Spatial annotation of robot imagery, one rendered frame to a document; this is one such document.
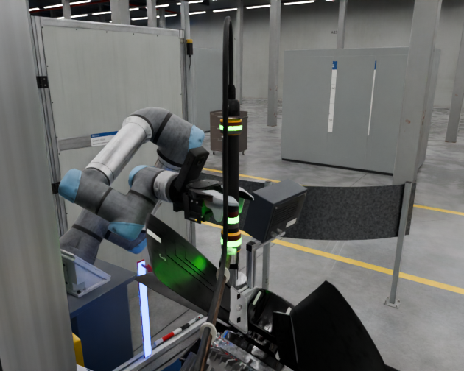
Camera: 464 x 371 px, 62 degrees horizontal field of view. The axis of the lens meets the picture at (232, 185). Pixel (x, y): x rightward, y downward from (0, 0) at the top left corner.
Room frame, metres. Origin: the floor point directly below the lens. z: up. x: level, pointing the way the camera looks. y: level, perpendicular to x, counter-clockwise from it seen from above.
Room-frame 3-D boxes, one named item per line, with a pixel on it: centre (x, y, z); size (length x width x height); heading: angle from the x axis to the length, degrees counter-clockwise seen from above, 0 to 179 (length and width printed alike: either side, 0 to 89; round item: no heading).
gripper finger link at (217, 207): (0.75, 0.03, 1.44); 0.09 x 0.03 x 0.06; 39
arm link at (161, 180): (0.89, 0.15, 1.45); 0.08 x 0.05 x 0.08; 139
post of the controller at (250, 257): (1.41, -0.08, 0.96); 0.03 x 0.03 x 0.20; 49
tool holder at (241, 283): (0.76, 0.00, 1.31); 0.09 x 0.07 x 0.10; 174
